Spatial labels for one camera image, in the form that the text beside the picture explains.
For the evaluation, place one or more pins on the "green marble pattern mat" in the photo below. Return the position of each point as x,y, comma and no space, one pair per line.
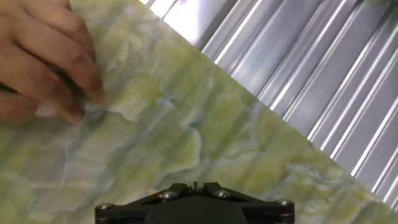
186,124

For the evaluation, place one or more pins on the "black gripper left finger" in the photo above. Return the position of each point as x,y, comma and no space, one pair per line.
124,213

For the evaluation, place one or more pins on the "person left hand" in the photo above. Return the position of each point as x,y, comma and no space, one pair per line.
37,56

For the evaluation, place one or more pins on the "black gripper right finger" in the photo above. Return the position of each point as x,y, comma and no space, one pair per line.
267,213

